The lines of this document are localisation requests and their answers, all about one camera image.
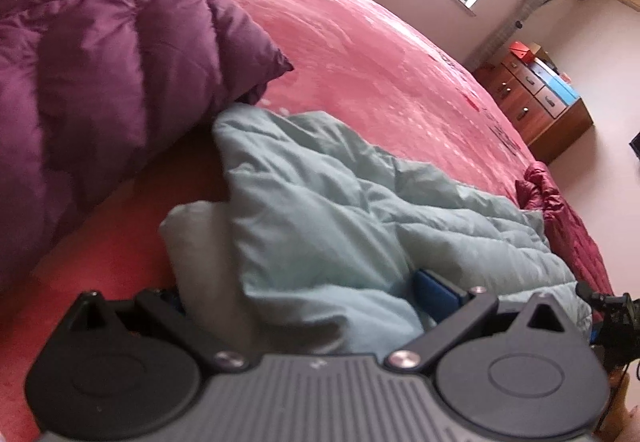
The blue box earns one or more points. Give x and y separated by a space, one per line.
562 89

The maroon down jacket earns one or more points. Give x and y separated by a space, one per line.
575 232

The brown wooden cabinet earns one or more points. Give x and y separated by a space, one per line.
560 131

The pink plush blanket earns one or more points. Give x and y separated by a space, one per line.
375 46

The purple down jacket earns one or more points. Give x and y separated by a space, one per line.
100 71

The light green down jacket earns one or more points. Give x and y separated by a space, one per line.
325 202

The red box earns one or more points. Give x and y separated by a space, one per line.
521 51

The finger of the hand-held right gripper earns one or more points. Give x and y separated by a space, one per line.
590 294

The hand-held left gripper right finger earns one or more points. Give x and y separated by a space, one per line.
435 292

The person's right forearm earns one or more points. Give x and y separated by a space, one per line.
625 412

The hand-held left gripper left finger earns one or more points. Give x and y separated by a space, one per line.
165 309

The white box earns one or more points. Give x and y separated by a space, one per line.
542 69

